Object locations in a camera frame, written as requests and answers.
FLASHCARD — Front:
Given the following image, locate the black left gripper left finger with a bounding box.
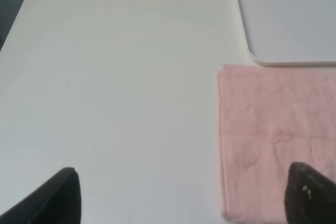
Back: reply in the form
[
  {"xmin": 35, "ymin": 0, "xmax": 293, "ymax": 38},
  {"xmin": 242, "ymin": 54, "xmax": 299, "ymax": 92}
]
[{"xmin": 1, "ymin": 167, "xmax": 81, "ymax": 223}]

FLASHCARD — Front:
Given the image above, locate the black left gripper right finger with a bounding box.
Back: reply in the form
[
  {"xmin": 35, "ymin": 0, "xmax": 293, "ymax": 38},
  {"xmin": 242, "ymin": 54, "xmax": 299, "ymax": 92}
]
[{"xmin": 285, "ymin": 162, "xmax": 335, "ymax": 224}]

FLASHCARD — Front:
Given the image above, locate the pink towel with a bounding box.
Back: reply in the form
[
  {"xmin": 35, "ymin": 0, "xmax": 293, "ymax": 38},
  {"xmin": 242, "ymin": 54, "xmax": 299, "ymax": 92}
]
[{"xmin": 217, "ymin": 65, "xmax": 335, "ymax": 223}]

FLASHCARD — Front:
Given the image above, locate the white plastic tray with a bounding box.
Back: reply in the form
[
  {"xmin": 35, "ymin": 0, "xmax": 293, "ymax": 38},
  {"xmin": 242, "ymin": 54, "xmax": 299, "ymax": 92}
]
[{"xmin": 237, "ymin": 0, "xmax": 335, "ymax": 66}]

